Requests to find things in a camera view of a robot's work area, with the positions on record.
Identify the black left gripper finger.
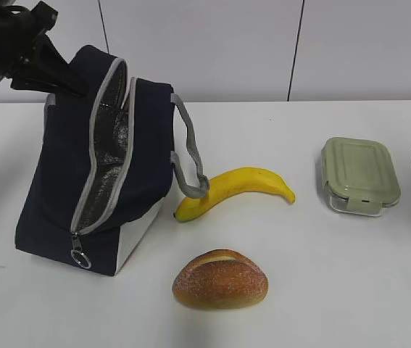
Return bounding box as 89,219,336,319
33,35,88,96
10,61,82,97

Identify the navy insulated lunch bag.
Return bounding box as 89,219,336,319
14,46,209,276

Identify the sugared brown bread roll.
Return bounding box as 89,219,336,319
172,249,269,310

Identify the green lid glass container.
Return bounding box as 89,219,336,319
321,137,401,217

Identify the yellow banana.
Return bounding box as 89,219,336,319
175,167,296,223

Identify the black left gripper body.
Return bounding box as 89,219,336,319
0,1,58,82

